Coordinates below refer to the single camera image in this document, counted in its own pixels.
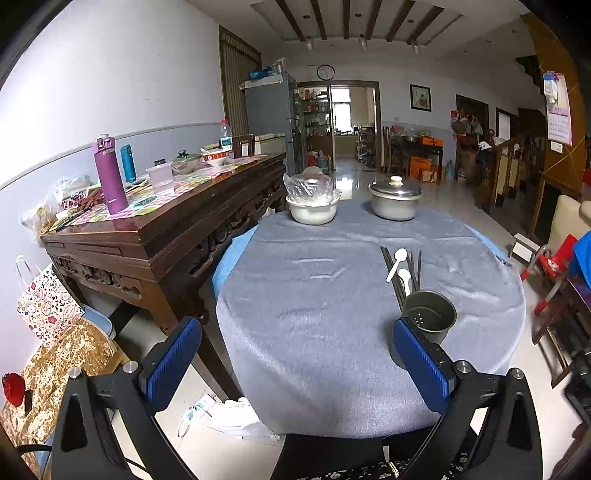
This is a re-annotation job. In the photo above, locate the dark metal utensil holder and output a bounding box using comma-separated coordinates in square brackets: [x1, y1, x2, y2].
[400, 290, 457, 345]

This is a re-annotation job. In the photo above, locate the gold patterned cloth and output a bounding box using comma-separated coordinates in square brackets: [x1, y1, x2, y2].
[1, 319, 118, 446]

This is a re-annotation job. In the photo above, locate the patterned paper gift bag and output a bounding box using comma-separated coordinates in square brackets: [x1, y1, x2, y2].
[15, 255, 83, 347]

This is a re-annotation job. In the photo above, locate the red plastic child chair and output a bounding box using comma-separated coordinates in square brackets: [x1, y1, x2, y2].
[520, 234, 578, 315]

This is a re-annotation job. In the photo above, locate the small white step stool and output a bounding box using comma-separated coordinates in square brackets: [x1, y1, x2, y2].
[509, 233, 540, 264]

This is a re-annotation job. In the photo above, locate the dark wooden sideboard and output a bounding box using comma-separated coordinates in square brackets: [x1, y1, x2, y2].
[41, 152, 289, 402]

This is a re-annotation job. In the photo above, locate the grey table cloth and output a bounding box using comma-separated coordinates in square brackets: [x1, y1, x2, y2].
[216, 200, 526, 438]

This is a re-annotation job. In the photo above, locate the blue table cloth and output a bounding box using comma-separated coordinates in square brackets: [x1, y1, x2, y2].
[211, 225, 257, 299]

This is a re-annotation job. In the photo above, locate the steel pot with lid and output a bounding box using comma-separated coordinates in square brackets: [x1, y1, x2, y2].
[369, 176, 423, 221]

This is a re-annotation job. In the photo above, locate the clear plastic container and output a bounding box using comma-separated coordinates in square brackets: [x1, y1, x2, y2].
[147, 160, 174, 194]

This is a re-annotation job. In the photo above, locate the purple thermos bottle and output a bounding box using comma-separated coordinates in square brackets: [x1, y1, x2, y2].
[93, 134, 128, 215]

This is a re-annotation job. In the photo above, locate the white bowl with plastic bag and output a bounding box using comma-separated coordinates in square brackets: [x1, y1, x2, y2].
[283, 166, 341, 226]

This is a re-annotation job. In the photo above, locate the teal thermos bottle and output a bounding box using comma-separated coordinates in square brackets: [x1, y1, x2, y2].
[120, 144, 137, 183]

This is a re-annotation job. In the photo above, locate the red white bowl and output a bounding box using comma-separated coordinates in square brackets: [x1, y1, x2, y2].
[200, 147, 232, 167]

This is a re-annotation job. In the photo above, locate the clear water bottle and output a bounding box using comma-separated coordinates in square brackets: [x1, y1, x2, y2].
[218, 119, 233, 150]

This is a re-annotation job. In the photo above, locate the white chest freezer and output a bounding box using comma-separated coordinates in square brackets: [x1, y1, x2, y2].
[254, 133, 287, 155]

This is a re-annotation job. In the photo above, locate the grey refrigerator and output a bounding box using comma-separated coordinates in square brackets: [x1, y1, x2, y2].
[240, 72, 303, 175]

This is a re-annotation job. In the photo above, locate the wall calendar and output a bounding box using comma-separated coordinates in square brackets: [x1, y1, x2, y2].
[543, 71, 572, 146]

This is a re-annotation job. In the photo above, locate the framed wall picture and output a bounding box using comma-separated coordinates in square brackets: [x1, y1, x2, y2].
[410, 84, 432, 112]

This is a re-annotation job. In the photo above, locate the round wall clock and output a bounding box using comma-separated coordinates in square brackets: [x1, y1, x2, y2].
[317, 64, 335, 82]

